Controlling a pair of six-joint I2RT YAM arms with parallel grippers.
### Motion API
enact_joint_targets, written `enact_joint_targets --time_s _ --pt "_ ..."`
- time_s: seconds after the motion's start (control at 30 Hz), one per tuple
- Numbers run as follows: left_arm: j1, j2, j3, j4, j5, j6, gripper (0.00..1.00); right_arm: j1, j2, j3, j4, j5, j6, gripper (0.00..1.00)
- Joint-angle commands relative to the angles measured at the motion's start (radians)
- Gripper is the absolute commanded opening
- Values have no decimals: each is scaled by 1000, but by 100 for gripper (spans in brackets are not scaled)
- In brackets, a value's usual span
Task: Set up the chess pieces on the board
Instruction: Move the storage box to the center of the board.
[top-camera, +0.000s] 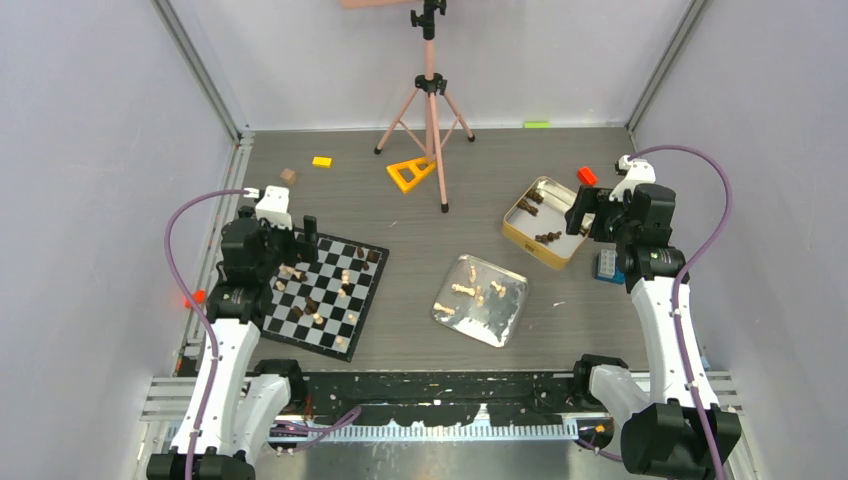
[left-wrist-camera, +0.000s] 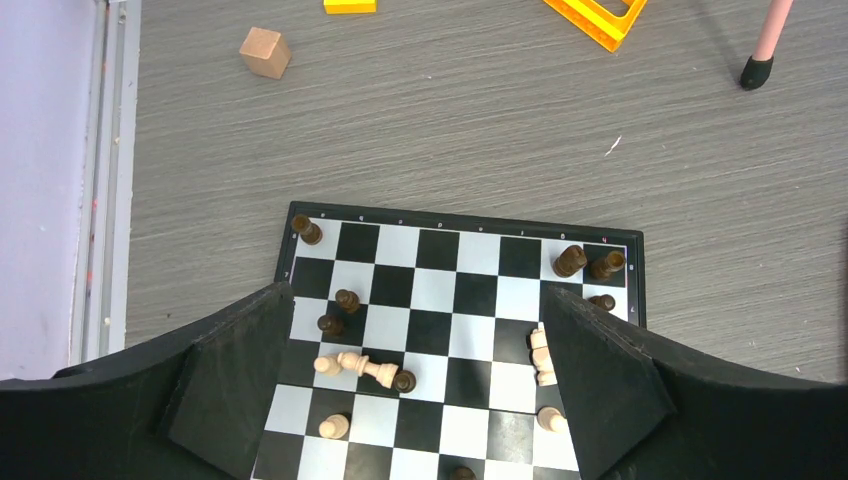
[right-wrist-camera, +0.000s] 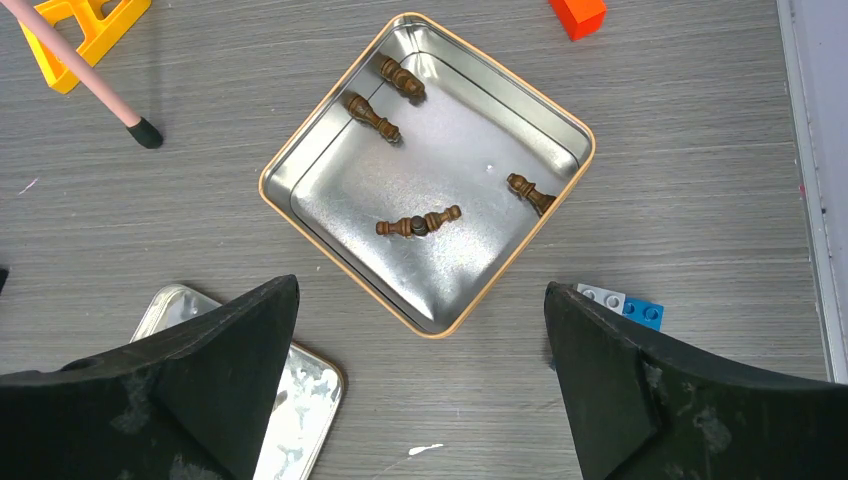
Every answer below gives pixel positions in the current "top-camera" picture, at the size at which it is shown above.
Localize yellow tin box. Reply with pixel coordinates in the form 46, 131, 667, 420
501, 176, 594, 270

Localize black white chess board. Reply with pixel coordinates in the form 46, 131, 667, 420
261, 234, 390, 362

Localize silver metal tray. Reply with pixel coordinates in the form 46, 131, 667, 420
430, 254, 529, 348

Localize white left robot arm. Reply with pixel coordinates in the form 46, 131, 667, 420
146, 215, 318, 479

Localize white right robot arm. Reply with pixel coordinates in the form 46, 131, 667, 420
564, 183, 742, 479

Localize dark piece in tin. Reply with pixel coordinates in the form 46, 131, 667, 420
534, 231, 562, 245

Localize red block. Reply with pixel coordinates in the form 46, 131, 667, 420
577, 166, 598, 186

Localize blue lego brick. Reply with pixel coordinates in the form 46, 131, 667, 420
592, 249, 625, 285

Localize small brown wooden cube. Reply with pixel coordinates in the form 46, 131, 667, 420
280, 168, 297, 186

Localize small yellow block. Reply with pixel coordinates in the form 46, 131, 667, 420
312, 156, 333, 168

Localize orange red clip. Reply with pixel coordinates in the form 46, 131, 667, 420
184, 289, 206, 309

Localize green tape piece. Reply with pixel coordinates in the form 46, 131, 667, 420
523, 121, 551, 129

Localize light piece on tray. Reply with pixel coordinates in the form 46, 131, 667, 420
451, 283, 477, 297

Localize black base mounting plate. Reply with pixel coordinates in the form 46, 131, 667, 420
282, 371, 604, 427

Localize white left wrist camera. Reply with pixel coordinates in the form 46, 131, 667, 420
242, 185, 293, 230

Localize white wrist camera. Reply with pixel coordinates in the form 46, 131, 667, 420
609, 155, 656, 202
242, 185, 293, 230

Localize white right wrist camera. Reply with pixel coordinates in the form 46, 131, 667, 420
609, 155, 656, 202

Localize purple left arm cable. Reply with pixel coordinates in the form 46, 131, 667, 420
163, 188, 261, 480

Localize yellow triangular frame block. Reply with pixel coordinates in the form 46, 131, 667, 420
386, 157, 436, 194

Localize pink camera tripod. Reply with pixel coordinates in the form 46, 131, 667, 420
373, 0, 476, 213

